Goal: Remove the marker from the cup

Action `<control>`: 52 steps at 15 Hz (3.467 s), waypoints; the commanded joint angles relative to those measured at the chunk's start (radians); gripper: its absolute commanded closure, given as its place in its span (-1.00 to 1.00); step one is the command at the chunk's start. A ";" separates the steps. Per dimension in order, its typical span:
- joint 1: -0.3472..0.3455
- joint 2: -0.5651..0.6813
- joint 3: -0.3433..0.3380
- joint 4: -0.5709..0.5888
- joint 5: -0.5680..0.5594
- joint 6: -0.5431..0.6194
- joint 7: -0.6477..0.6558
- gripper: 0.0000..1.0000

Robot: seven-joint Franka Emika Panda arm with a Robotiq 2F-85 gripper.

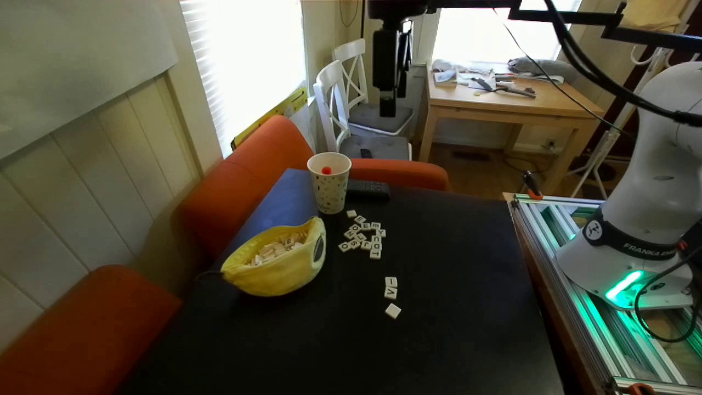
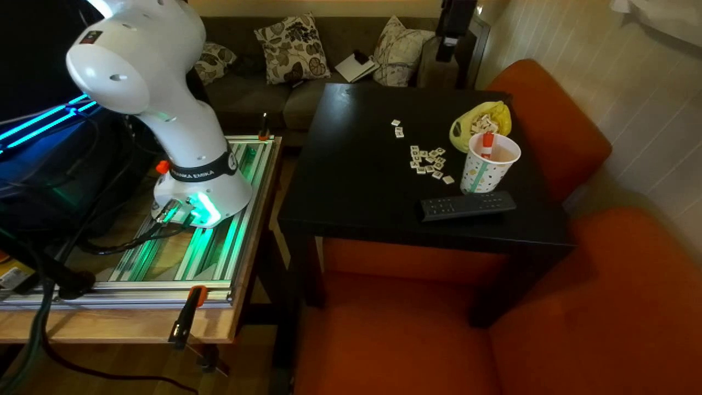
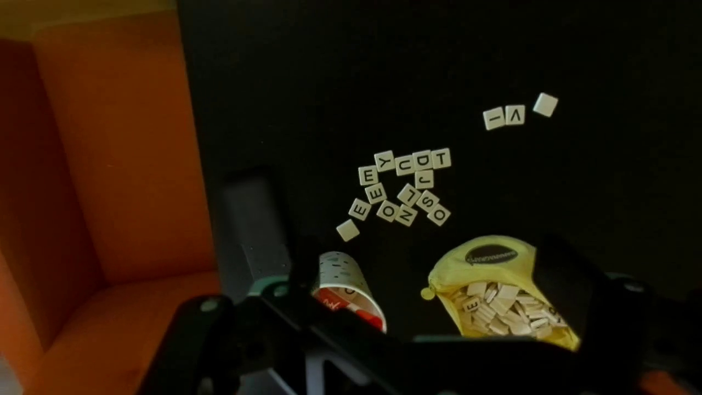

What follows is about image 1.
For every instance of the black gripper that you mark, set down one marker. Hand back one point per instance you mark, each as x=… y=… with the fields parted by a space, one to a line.
x=385 y=56

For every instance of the red white marker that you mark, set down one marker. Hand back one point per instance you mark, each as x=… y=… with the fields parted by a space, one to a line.
x=325 y=169

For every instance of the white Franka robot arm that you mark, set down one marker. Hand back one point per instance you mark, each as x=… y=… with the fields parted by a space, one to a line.
x=658 y=167

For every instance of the white dotted paper cup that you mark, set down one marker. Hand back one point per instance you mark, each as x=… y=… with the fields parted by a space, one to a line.
x=329 y=192

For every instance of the white wooden chair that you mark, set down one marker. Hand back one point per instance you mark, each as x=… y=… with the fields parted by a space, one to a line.
x=354 y=68

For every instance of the white chair with grey seat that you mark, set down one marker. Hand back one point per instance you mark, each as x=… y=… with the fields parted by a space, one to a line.
x=331 y=102

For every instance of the white cloth pile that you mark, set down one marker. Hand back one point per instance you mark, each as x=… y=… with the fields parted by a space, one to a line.
x=450 y=75

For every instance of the small white letter tile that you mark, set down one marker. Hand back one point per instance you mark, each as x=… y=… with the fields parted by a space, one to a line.
x=393 y=310
x=391 y=293
x=375 y=254
x=365 y=242
x=361 y=221
x=352 y=213
x=344 y=246
x=380 y=234
x=391 y=282
x=354 y=231

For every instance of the yellow green flat board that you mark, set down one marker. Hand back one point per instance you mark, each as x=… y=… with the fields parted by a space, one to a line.
x=267 y=121

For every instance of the black hand tool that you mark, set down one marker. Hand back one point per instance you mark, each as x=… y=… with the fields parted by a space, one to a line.
x=517 y=90

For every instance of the white window blind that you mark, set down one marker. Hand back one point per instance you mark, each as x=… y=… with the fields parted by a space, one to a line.
x=248 y=66

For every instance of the blue cushion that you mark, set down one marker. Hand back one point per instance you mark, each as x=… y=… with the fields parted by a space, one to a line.
x=281 y=205

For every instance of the light wooden table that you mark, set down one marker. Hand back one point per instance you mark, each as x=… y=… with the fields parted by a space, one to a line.
x=541 y=111

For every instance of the grey bundle on table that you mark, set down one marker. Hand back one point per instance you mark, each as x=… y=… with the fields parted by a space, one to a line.
x=538 y=66

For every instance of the orange upholstered armchair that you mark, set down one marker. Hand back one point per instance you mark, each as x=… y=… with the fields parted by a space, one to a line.
x=242 y=184
x=79 y=331

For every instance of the yellow banana shaped pouch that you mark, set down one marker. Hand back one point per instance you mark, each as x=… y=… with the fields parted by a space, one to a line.
x=281 y=270

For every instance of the black side table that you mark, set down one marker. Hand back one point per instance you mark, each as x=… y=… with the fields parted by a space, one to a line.
x=452 y=309

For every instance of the white stand legs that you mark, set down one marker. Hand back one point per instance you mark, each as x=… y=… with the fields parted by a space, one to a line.
x=606 y=139

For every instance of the black metal frame beam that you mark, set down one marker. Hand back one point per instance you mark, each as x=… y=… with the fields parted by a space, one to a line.
x=644 y=33

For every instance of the aluminium rail base plate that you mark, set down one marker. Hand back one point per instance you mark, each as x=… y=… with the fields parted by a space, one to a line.
x=585 y=322

